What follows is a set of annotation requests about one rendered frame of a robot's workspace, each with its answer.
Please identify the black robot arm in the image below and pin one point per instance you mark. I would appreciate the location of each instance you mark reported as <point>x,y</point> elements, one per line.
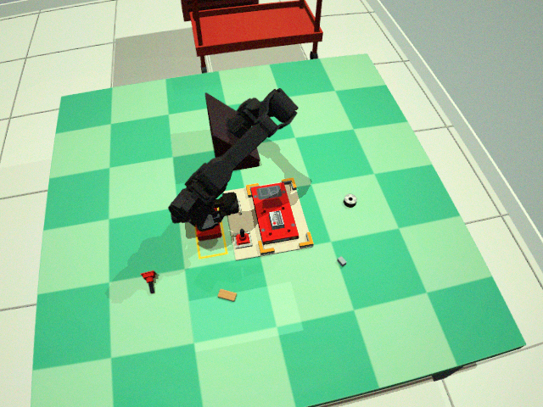
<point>214,176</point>

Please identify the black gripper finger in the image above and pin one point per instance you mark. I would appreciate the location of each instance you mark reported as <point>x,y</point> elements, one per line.
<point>222,214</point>
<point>191,220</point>

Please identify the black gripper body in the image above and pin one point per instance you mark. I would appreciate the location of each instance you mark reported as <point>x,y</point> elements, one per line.
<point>228,203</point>

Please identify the tan rectangular block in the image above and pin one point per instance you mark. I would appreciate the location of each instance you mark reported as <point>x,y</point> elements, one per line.
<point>227,295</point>

